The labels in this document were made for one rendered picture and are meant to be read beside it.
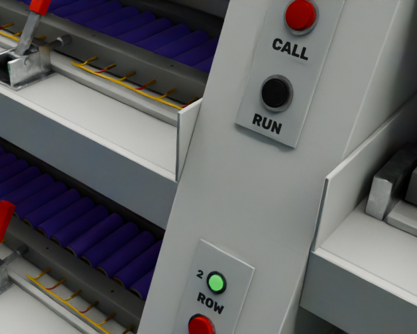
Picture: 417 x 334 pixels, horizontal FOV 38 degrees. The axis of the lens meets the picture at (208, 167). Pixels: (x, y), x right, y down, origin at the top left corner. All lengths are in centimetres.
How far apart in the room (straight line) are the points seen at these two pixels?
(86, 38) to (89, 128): 10
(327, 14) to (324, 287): 15
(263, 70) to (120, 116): 14
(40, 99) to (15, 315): 19
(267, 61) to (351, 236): 11
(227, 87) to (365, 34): 9
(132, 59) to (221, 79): 14
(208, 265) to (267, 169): 7
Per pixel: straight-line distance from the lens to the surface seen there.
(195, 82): 45
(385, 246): 36
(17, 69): 49
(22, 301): 57
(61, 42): 52
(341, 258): 35
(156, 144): 42
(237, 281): 37
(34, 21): 50
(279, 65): 34
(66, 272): 56
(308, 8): 33
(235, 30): 36
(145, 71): 48
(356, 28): 33
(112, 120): 45
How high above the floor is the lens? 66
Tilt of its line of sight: 17 degrees down
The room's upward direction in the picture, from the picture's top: 16 degrees clockwise
